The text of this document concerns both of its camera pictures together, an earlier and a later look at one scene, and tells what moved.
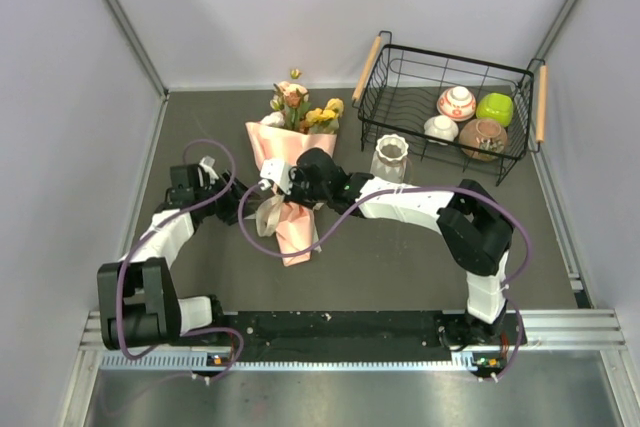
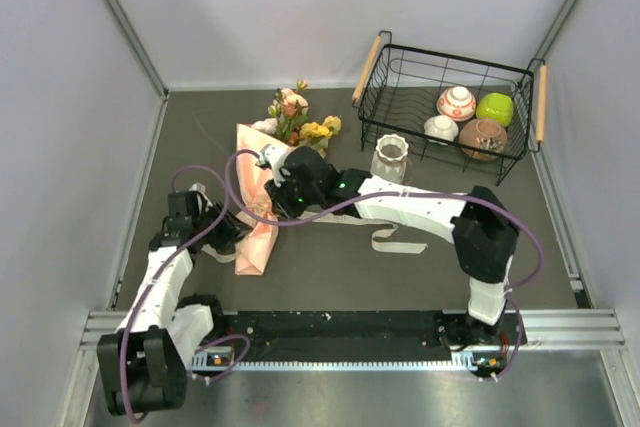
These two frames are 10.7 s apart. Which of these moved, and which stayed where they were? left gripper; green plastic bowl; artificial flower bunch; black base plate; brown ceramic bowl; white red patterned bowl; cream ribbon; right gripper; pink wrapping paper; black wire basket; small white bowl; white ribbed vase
Moved: pink wrapping paper; left gripper; artificial flower bunch; cream ribbon
Stayed: right gripper; brown ceramic bowl; white ribbed vase; green plastic bowl; black base plate; black wire basket; small white bowl; white red patterned bowl
